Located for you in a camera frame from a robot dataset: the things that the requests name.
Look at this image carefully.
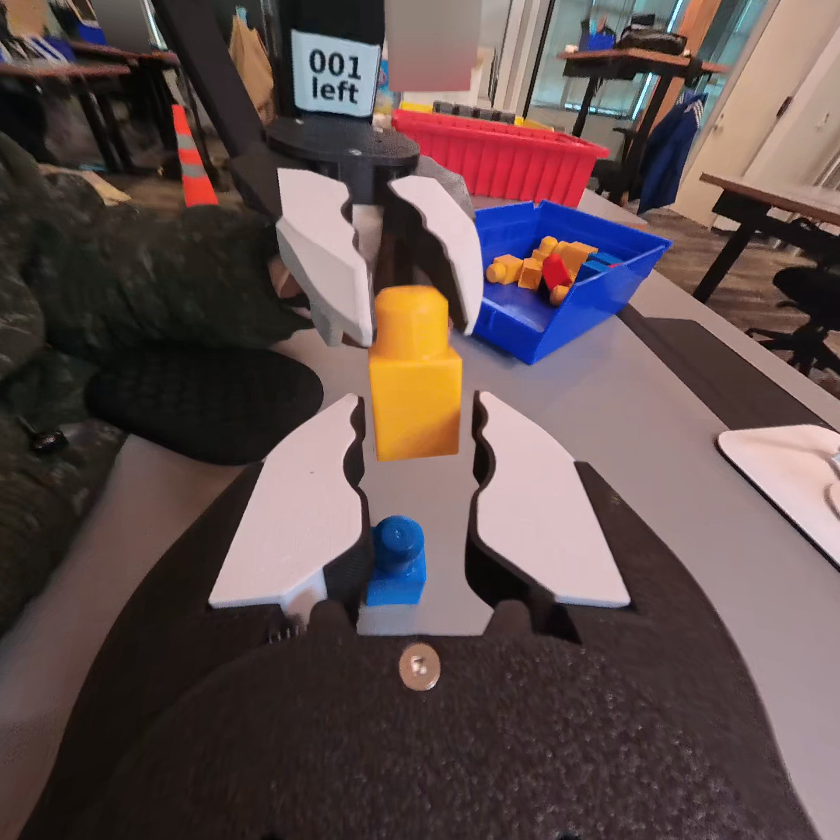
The black textured pad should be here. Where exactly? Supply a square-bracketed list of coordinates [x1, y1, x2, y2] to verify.
[85, 344, 324, 466]

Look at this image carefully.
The blue jacket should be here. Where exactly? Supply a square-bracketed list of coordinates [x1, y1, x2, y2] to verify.
[638, 91, 710, 215]

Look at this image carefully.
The blue mega block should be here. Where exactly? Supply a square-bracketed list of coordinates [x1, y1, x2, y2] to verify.
[364, 515, 427, 608]

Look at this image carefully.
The brown paper bag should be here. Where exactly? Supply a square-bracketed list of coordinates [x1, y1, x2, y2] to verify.
[228, 14, 275, 124]

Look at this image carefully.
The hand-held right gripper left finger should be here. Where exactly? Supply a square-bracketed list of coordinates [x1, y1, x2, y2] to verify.
[209, 394, 370, 621]

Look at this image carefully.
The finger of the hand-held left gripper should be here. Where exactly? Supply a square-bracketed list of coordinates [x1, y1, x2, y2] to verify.
[274, 167, 376, 349]
[387, 175, 487, 337]

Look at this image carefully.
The red plastic bin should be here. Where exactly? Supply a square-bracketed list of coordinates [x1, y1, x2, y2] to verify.
[392, 108, 610, 193]

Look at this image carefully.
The person's left hand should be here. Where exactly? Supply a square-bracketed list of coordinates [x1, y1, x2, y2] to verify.
[269, 257, 309, 299]

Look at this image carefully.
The wooden desk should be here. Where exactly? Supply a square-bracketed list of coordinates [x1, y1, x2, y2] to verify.
[0, 39, 181, 173]
[692, 172, 840, 304]

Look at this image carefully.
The black office chair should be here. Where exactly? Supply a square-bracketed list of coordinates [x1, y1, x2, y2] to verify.
[745, 217, 840, 378]

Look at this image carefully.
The yellow mega block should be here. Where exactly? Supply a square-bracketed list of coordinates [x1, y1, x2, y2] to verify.
[369, 285, 462, 462]

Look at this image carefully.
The black bag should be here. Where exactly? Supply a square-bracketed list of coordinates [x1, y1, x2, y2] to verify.
[617, 14, 689, 56]

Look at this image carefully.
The blue plastic bin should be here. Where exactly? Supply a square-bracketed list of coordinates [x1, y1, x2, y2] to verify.
[469, 200, 672, 365]

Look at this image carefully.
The black flat panel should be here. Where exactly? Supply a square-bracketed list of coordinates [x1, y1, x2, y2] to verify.
[154, 0, 284, 217]

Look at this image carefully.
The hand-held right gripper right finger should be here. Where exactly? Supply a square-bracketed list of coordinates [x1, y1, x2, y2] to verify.
[466, 390, 632, 608]

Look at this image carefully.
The orange traffic cone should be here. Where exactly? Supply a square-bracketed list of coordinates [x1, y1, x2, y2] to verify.
[172, 104, 219, 207]

